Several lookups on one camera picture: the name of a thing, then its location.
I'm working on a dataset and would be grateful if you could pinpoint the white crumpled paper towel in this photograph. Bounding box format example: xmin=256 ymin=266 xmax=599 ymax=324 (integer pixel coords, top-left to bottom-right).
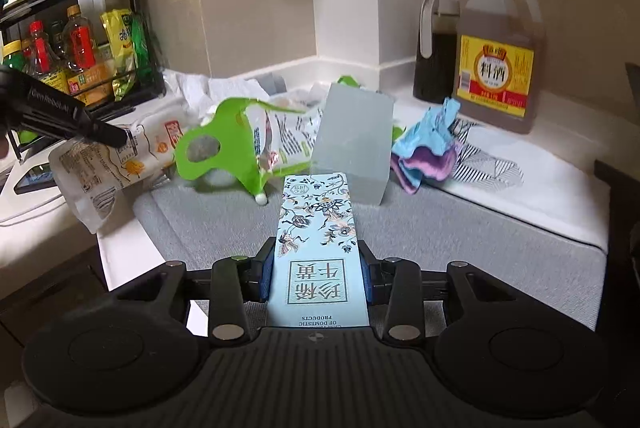
xmin=162 ymin=70 xmax=269 ymax=120

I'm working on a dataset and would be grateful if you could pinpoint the light blue floral box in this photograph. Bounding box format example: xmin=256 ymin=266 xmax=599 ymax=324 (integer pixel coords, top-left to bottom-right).
xmin=267 ymin=172 xmax=369 ymax=328

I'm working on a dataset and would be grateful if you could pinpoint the blue purple wrapper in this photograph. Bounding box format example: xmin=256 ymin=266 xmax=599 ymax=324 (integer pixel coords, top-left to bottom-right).
xmin=390 ymin=99 xmax=460 ymax=195

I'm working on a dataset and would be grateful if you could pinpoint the black white striped wrapper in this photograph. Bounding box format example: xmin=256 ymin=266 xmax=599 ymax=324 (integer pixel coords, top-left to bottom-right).
xmin=449 ymin=118 xmax=524 ymax=192

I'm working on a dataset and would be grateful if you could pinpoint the yellow green snack packet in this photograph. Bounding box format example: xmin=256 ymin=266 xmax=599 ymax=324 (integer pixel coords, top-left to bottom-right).
xmin=100 ymin=9 xmax=136 ymax=101

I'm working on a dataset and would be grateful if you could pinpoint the dark soy sauce bottle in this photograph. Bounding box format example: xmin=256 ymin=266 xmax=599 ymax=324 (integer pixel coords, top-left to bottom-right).
xmin=413 ymin=0 xmax=460 ymax=104

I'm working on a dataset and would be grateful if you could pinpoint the orange label oil bottle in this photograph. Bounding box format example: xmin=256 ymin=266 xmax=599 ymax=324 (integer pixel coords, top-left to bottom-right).
xmin=63 ymin=4 xmax=113 ymax=107

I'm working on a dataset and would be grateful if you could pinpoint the white printed pouch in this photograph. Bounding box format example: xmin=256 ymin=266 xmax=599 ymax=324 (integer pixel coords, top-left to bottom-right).
xmin=49 ymin=103 xmax=191 ymax=234

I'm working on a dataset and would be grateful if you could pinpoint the grey drying mat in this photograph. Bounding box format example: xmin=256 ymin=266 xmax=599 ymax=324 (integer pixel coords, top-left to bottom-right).
xmin=132 ymin=181 xmax=605 ymax=327

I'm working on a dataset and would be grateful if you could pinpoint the green snack bag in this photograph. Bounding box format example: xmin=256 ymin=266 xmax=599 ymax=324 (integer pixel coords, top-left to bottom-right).
xmin=175 ymin=98 xmax=322 ymax=196

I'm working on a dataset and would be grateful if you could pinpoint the cooking wine jug yellow label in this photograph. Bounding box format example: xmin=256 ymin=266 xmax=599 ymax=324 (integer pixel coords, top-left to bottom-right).
xmin=452 ymin=0 xmax=544 ymax=134

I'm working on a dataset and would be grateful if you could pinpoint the black smartphone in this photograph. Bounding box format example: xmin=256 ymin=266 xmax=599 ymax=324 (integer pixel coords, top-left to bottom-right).
xmin=13 ymin=162 xmax=56 ymax=195

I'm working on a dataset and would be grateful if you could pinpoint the red cap sauce bottle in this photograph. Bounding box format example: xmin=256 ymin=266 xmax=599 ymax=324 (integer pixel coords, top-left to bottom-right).
xmin=28 ymin=21 xmax=70 ymax=94

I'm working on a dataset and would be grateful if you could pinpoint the black wire spice rack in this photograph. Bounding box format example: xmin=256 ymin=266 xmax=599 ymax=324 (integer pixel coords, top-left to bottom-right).
xmin=1 ymin=0 xmax=165 ymax=154

